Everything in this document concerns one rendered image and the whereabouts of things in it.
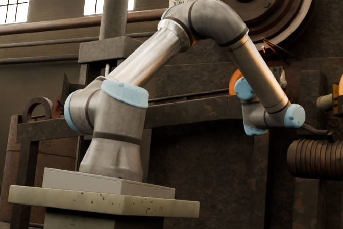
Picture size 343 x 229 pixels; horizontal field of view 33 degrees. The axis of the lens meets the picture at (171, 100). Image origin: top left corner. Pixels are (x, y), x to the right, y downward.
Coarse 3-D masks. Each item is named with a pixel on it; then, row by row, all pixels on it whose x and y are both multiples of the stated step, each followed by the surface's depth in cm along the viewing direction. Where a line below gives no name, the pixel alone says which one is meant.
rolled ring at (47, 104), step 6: (30, 102) 276; (36, 102) 274; (42, 102) 271; (48, 102) 270; (24, 108) 277; (30, 108) 276; (48, 108) 269; (24, 114) 276; (30, 114) 277; (48, 114) 268; (24, 120) 275; (30, 120) 276
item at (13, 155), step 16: (16, 128) 471; (16, 144) 467; (48, 144) 464; (64, 144) 472; (16, 160) 463; (48, 160) 463; (64, 160) 472; (16, 176) 460; (0, 208) 466; (32, 208) 454
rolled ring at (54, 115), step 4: (60, 96) 266; (56, 100) 267; (60, 100) 266; (56, 104) 267; (52, 108) 268; (56, 108) 267; (52, 112) 267; (56, 112) 266; (52, 116) 267; (56, 116) 266
